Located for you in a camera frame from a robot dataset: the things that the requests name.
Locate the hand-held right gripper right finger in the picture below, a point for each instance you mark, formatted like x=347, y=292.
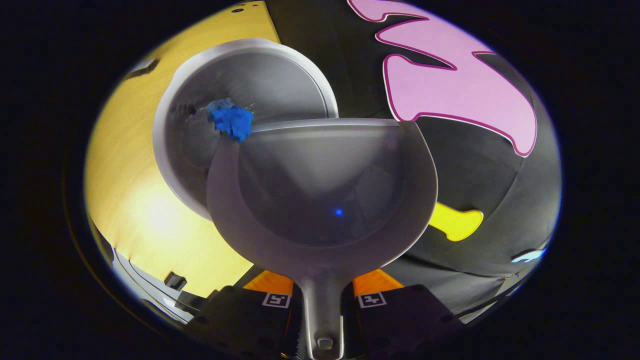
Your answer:
x=405, y=320

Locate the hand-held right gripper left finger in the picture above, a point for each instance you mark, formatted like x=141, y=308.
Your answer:
x=245, y=320

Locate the grey dustpan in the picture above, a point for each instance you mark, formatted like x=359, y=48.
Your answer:
x=325, y=200

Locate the deep blue paper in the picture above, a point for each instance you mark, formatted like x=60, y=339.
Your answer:
x=232, y=122

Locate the light blue paper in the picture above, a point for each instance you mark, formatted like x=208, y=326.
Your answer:
x=220, y=104

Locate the white ribbed garbage bin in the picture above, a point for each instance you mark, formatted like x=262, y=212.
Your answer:
x=280, y=85

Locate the yellow wooden desktop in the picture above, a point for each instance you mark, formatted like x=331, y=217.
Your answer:
x=130, y=210

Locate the black table clip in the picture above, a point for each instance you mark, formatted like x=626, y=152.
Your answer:
x=175, y=280

